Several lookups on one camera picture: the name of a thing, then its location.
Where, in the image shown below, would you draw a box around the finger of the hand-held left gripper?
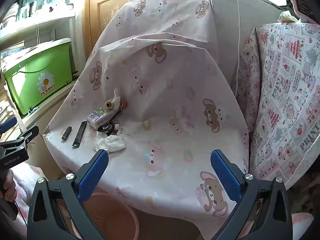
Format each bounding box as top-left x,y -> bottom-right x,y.
0,116 -> 17,135
17,126 -> 40,147

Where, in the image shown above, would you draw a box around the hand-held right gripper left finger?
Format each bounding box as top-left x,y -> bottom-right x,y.
27,149 -> 109,240

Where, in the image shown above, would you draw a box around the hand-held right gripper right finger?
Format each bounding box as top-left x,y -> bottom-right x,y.
210,149 -> 293,240

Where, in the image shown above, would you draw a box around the black cylinder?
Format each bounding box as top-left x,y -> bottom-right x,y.
62,126 -> 72,142

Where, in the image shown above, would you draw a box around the black strip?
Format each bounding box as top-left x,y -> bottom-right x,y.
72,121 -> 88,147

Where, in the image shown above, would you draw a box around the brown hair tie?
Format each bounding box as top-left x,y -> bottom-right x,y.
97,120 -> 120,133

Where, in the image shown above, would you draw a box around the pink plastic basket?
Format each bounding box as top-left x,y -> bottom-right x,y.
56,192 -> 140,240

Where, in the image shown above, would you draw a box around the purple printed tissue packet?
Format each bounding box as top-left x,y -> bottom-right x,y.
86,106 -> 118,130

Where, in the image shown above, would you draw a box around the twisted white tissue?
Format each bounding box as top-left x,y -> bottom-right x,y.
111,88 -> 123,110

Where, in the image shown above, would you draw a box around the person's left hand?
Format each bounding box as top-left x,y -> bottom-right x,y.
0,169 -> 17,200

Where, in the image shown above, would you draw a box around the person's left leg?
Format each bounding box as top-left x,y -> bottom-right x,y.
11,164 -> 50,238

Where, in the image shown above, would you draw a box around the person's leg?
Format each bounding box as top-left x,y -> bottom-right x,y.
291,212 -> 315,240
11,164 -> 50,238

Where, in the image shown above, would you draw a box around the green plastic storage box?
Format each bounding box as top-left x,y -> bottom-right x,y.
1,38 -> 75,115

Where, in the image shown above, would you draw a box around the folded papers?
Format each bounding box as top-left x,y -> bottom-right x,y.
0,46 -> 38,58

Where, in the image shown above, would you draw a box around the person's right leg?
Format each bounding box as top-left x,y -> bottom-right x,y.
291,212 -> 315,240

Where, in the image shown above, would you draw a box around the pink bear printed cloth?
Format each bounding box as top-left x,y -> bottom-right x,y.
43,0 -> 250,217

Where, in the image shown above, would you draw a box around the strawberry printed cloth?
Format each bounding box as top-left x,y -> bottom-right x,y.
231,22 -> 320,190

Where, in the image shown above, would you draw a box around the white shelf unit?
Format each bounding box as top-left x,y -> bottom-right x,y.
0,0 -> 78,140

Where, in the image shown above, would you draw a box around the wooden door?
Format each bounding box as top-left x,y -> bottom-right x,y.
84,0 -> 213,55

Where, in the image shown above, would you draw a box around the white crumpled paper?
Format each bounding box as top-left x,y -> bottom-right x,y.
277,11 -> 299,23

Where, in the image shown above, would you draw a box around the black cable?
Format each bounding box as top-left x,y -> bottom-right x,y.
10,197 -> 28,230

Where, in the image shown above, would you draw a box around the white cable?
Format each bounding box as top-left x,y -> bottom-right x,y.
231,0 -> 241,85

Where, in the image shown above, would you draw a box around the dark board with pink frame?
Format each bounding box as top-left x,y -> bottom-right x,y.
285,0 -> 320,24

